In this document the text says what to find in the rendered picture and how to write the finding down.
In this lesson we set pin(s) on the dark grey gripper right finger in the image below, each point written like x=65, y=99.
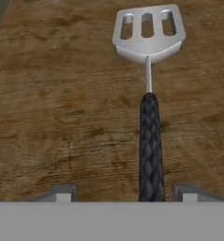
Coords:
x=187, y=189

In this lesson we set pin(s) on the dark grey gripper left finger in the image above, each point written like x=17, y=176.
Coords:
x=63, y=190

